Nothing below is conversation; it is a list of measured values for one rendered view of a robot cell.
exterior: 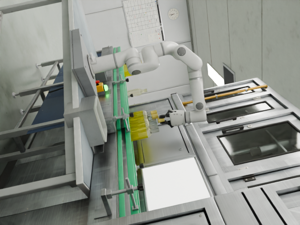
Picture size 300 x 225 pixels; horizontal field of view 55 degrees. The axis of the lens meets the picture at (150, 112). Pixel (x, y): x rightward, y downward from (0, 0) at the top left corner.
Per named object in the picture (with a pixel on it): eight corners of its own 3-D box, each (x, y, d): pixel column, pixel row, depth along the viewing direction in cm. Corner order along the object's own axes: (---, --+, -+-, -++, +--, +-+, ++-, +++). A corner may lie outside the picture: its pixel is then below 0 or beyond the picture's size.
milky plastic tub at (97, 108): (91, 147, 156) (106, 143, 156) (78, 111, 145) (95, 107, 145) (93, 131, 171) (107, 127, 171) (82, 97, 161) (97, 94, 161)
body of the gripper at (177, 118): (188, 120, 194) (172, 122, 196) (186, 107, 189) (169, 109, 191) (188, 127, 187) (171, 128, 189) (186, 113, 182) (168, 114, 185)
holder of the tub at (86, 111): (93, 155, 158) (106, 152, 158) (78, 111, 146) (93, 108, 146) (94, 138, 173) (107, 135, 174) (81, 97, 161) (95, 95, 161)
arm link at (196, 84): (189, 78, 188) (194, 110, 191) (188, 79, 176) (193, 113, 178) (202, 76, 187) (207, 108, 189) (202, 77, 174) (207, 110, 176)
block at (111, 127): (105, 135, 175) (116, 132, 175) (101, 122, 170) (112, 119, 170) (105, 132, 178) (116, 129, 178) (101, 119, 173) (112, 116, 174)
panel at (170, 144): (148, 229, 134) (219, 213, 134) (147, 224, 132) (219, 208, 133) (135, 131, 214) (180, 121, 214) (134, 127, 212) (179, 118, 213)
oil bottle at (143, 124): (118, 139, 184) (151, 132, 185) (117, 132, 182) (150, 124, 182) (118, 135, 189) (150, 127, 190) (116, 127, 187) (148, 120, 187)
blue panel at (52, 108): (36, 156, 187) (100, 142, 188) (26, 134, 179) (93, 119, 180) (69, 75, 328) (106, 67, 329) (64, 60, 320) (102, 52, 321)
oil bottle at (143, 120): (118, 135, 190) (150, 127, 190) (116, 127, 187) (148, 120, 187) (118, 130, 195) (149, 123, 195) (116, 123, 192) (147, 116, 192)
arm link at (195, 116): (205, 98, 180) (205, 97, 190) (188, 100, 183) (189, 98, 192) (207, 122, 182) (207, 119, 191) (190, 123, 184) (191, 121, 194)
